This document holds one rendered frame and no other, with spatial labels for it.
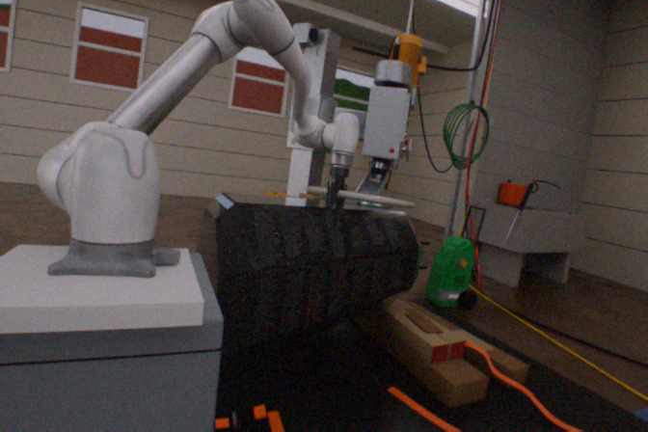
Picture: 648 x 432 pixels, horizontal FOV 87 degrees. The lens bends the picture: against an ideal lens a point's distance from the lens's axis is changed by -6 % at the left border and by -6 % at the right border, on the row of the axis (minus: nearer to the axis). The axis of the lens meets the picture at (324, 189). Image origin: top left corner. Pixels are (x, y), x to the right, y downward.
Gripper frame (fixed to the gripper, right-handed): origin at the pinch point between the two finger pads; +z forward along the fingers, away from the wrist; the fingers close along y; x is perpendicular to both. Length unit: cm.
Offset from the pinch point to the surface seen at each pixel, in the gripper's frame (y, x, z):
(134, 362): -90, -15, 21
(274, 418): -5, 10, 86
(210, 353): -80, -22, 20
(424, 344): 65, -31, 62
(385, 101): 72, 14, -67
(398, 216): 79, -2, -1
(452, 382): 54, -49, 71
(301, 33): 86, 93, -121
